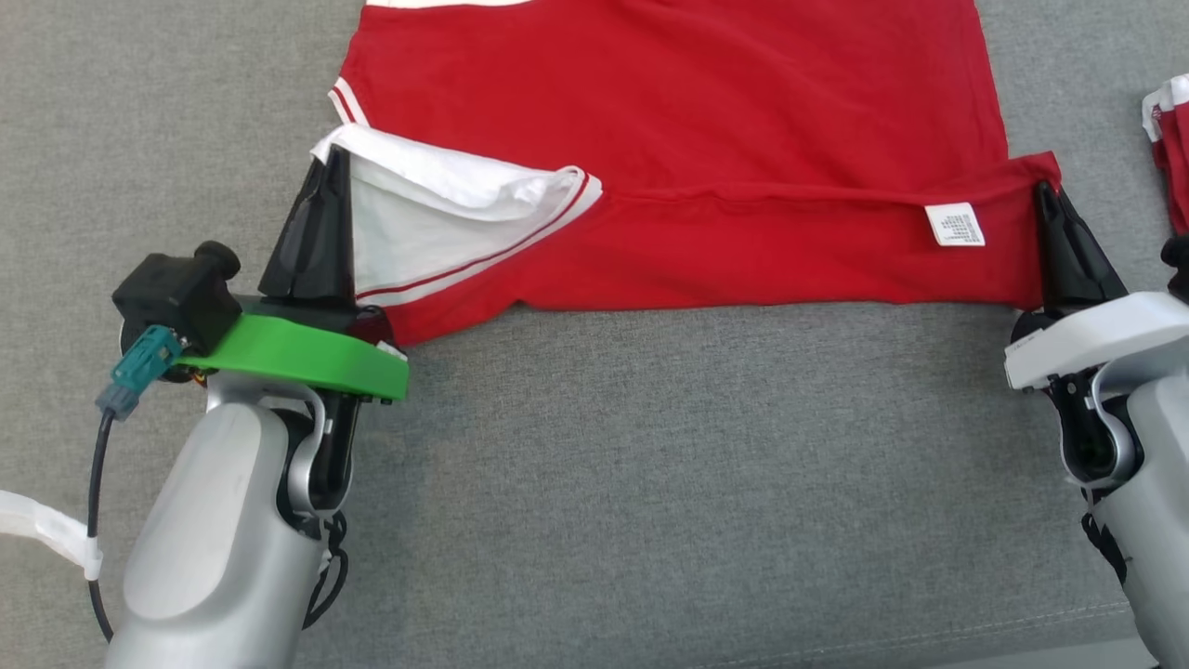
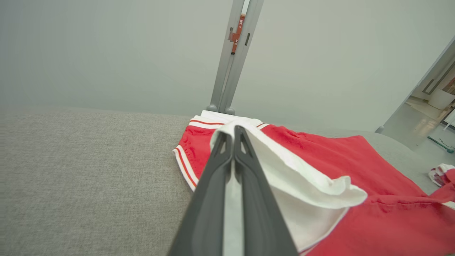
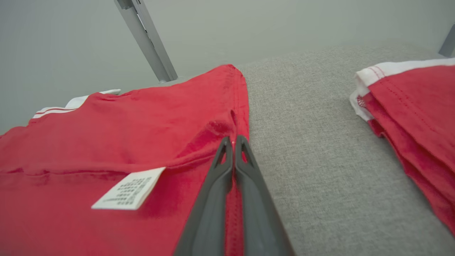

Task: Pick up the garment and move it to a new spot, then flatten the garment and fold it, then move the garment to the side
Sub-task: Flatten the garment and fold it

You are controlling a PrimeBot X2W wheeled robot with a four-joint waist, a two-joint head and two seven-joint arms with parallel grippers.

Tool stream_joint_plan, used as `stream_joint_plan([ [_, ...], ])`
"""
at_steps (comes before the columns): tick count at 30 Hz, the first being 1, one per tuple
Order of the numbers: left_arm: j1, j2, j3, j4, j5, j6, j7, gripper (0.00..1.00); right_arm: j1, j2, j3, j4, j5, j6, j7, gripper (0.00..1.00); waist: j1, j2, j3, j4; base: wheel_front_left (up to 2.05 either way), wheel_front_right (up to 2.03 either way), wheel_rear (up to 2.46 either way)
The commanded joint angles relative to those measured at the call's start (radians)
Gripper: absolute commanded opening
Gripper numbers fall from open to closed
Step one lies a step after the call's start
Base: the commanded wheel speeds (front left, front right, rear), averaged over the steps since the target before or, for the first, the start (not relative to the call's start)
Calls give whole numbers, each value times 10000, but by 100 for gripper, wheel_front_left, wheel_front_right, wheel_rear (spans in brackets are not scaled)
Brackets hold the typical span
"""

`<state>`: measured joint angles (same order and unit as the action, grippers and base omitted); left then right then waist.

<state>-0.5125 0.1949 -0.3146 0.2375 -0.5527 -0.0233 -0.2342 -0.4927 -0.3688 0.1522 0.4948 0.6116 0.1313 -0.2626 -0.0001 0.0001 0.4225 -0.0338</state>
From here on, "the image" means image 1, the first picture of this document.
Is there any red garment with white sleeves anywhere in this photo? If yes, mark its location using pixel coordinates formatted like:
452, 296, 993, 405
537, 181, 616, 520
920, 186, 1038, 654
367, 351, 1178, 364
327, 0, 1063, 347

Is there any left cable with teal connector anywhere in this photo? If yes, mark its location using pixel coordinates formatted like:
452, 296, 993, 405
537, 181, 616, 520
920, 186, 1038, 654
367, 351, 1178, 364
86, 325, 185, 644

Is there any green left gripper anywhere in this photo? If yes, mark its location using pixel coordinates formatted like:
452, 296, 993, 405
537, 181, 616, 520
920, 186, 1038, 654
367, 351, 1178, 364
176, 144, 412, 402

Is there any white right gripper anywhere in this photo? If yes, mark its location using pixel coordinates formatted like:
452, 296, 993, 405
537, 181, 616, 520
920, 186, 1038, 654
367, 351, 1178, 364
1003, 181, 1189, 391

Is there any white tape tag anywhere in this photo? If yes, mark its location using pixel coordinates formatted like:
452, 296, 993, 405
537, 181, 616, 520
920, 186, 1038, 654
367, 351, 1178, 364
0, 490, 105, 582

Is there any grey fabric sofa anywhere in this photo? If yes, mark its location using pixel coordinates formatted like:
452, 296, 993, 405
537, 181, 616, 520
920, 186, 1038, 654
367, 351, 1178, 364
0, 0, 1189, 669

